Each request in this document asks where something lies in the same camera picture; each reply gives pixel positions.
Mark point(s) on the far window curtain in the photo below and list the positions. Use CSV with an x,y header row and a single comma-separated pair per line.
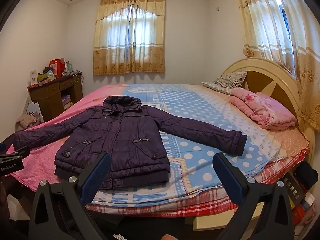
x,y
129,37

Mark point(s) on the brown wooden desk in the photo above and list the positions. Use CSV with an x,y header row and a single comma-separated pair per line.
x,y
53,96

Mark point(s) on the cream wooden headboard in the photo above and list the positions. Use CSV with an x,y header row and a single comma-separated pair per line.
x,y
271,79

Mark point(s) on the clothes pile on floor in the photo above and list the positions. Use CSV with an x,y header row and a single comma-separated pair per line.
x,y
27,121

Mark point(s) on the side window curtain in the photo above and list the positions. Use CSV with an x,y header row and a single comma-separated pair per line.
x,y
286,32

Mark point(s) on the white card on desk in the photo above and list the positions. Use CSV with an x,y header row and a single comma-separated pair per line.
x,y
33,78

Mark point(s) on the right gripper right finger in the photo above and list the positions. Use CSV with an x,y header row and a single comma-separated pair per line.
x,y
275,220

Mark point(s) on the folded pink blanket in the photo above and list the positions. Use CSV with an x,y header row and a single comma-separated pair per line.
x,y
265,111

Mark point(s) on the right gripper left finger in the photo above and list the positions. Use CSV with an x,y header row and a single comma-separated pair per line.
x,y
59,210

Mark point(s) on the pink and blue bedspread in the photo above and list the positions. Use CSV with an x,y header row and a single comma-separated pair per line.
x,y
193,188

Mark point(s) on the purple quilted jacket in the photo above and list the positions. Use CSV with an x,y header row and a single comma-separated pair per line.
x,y
130,133

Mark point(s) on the grey patterned pillow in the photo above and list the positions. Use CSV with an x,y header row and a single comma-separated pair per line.
x,y
226,82

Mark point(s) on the red box on desk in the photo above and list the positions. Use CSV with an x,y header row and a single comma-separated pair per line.
x,y
57,66

